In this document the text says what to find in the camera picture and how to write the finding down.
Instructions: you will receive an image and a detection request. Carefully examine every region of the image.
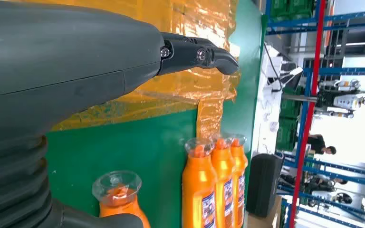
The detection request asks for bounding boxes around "orange detergent bottle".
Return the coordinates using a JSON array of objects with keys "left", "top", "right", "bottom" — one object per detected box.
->
[
  {"left": 211, "top": 136, "right": 236, "bottom": 228},
  {"left": 182, "top": 138, "right": 218, "bottom": 228},
  {"left": 230, "top": 134, "right": 249, "bottom": 228},
  {"left": 92, "top": 170, "right": 152, "bottom": 228}
]

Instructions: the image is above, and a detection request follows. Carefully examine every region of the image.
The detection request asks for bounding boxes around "yellow taped mat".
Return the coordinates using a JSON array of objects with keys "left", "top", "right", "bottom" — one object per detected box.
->
[{"left": 10, "top": 0, "right": 241, "bottom": 141}]

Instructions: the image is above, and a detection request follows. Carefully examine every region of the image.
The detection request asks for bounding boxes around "white table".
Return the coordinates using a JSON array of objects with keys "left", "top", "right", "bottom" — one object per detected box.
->
[{"left": 251, "top": 42, "right": 303, "bottom": 156}]

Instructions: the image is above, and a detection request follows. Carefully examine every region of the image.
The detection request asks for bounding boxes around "tablet on stand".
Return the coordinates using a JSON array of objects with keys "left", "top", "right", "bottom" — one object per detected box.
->
[{"left": 280, "top": 67, "right": 303, "bottom": 92}]

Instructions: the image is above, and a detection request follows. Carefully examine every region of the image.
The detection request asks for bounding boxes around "green plastic crate stack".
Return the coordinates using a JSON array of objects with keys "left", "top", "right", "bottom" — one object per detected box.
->
[
  {"left": 276, "top": 86, "right": 306, "bottom": 152},
  {"left": 270, "top": 0, "right": 316, "bottom": 20}
]

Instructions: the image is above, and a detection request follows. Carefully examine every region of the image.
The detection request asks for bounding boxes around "black carrying case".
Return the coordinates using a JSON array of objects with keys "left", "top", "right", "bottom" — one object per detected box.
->
[{"left": 246, "top": 153, "right": 285, "bottom": 219}]

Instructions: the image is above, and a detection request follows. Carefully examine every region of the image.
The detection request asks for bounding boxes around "blue metal shelving rack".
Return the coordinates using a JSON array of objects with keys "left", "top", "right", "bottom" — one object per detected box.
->
[{"left": 266, "top": 0, "right": 365, "bottom": 228}]

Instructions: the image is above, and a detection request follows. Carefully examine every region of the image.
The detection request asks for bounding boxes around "red pole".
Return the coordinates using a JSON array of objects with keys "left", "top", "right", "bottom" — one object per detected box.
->
[{"left": 288, "top": 0, "right": 327, "bottom": 228}]

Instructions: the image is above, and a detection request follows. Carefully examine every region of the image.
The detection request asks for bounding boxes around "cardboard box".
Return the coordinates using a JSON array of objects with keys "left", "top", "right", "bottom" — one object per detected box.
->
[{"left": 248, "top": 195, "right": 283, "bottom": 228}]

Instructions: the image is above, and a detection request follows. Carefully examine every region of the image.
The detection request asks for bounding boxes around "person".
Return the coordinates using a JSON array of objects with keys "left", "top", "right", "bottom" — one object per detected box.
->
[{"left": 307, "top": 133, "right": 337, "bottom": 156}]

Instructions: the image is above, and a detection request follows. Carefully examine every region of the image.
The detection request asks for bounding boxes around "white humanoid robot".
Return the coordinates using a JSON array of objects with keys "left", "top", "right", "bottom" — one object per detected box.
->
[{"left": 315, "top": 78, "right": 365, "bottom": 119}]

